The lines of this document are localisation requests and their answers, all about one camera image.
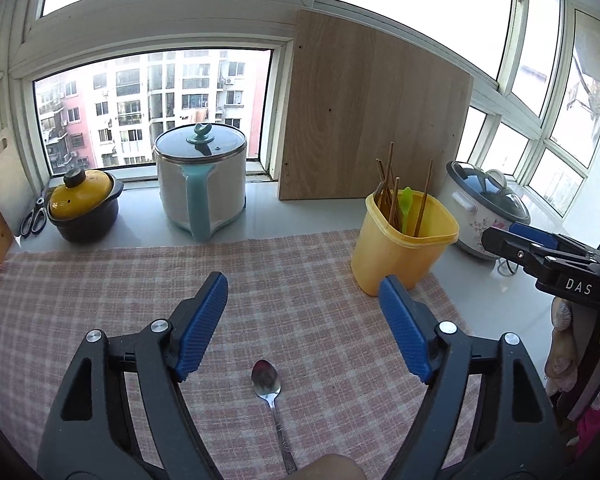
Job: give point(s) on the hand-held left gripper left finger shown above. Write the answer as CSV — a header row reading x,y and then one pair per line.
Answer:
x,y
202,325

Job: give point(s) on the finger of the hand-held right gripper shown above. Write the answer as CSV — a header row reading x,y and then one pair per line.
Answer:
x,y
530,232
510,247

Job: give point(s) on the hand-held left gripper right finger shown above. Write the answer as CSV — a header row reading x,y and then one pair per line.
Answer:
x,y
405,330

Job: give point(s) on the yellow plastic container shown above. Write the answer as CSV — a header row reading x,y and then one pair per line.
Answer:
x,y
380,260

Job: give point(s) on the metal spoon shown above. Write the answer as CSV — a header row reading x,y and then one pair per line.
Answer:
x,y
265,377

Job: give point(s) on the green plastic spoon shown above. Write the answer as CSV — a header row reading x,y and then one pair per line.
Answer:
x,y
406,200

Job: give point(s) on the person's right hand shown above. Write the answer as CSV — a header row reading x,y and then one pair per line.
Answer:
x,y
560,360

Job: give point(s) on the person's left hand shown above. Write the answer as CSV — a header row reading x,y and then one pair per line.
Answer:
x,y
330,470

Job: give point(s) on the white floral rice cooker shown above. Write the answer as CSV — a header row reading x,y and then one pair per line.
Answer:
x,y
475,225

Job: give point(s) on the pink checked tablecloth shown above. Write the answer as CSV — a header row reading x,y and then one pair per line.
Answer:
x,y
130,280

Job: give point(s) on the black clay pot yellow lid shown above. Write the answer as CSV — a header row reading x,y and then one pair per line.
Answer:
x,y
85,220

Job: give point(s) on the light wooden board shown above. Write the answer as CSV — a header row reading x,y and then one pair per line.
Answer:
x,y
370,110

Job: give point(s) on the white cutting board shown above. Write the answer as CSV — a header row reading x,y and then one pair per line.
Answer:
x,y
5,185

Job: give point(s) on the white window frame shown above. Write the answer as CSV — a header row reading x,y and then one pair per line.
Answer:
x,y
155,35

